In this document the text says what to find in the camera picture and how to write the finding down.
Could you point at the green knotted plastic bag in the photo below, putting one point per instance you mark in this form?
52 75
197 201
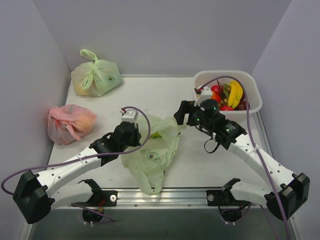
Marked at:
96 77

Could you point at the red apple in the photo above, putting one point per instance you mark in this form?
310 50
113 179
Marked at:
216 88

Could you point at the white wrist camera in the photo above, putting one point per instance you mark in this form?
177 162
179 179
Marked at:
203 93
129 116

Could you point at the black base bracket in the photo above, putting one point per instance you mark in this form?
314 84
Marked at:
215 198
97 196

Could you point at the left black base bracket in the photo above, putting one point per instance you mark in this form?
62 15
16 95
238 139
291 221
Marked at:
97 196

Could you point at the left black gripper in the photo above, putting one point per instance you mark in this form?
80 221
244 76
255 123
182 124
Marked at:
135 135

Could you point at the red tomato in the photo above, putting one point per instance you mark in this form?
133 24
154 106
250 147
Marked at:
226 108

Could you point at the green pear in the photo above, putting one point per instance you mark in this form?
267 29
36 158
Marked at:
155 135

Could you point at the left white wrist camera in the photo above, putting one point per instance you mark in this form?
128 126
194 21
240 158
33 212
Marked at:
129 116

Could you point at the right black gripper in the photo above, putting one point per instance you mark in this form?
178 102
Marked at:
186 110

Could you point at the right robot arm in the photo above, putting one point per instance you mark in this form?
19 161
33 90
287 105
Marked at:
284 192

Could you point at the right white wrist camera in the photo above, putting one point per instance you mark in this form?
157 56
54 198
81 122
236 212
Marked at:
203 93

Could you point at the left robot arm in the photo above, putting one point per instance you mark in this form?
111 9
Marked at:
36 194

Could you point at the pink knotted plastic bag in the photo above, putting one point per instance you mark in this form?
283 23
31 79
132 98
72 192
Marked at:
69 123

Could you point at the yellow banana bunch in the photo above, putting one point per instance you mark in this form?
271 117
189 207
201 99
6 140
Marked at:
235 95

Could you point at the aluminium mounting rail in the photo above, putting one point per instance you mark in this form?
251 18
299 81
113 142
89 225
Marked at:
160 197

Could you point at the white plastic basket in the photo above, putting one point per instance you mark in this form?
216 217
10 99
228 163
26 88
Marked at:
253 95

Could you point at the brown longan bunch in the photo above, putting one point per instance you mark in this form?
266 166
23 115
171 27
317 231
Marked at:
223 93

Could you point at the light green fruit bag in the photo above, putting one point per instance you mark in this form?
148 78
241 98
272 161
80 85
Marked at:
148 165

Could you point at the dark red fruit lower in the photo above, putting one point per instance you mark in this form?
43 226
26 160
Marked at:
242 106

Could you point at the right black base bracket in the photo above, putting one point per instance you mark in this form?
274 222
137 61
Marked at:
215 198

